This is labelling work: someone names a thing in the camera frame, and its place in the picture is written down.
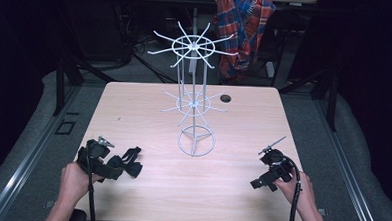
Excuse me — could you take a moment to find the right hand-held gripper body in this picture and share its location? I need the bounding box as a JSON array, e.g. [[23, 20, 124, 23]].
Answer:
[[256, 134, 298, 185]]

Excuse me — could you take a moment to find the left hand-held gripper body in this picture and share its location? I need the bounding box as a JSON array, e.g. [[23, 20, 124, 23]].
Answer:
[[76, 134, 116, 179]]

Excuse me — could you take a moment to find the black bow tie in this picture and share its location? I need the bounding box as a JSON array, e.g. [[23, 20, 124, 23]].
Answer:
[[106, 145, 144, 181]]

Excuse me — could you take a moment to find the person's right hand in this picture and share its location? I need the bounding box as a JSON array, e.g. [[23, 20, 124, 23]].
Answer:
[[272, 169, 318, 218]]

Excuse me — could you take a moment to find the person's left hand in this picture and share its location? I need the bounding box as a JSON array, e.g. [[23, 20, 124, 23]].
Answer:
[[59, 161, 105, 207]]

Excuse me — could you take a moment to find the black chair part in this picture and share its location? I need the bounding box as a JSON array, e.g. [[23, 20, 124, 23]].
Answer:
[[69, 208, 90, 221]]

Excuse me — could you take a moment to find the black metal stand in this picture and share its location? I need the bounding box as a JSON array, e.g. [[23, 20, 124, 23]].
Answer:
[[276, 65, 341, 133], [52, 52, 118, 120]]

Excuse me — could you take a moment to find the red blue plaid shirt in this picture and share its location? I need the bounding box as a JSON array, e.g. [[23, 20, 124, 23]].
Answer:
[[211, 0, 277, 85]]

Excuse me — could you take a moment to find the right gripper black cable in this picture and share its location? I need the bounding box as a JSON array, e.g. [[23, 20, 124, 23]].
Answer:
[[277, 155, 304, 221]]

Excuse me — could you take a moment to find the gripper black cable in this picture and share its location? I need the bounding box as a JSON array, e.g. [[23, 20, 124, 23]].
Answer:
[[82, 139, 101, 221], [277, 155, 304, 221]]

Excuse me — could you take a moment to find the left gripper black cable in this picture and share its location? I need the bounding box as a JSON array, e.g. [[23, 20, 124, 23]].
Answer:
[[82, 139, 101, 221]]

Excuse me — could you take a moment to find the aluminium floor rail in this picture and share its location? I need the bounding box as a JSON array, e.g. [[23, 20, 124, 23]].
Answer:
[[310, 97, 390, 221], [0, 81, 83, 221]]

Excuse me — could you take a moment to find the black floor cable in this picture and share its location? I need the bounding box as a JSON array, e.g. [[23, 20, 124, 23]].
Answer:
[[130, 37, 180, 85]]

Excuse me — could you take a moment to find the white wire display rack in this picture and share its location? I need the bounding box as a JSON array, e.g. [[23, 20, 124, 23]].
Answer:
[[142, 19, 241, 159]]

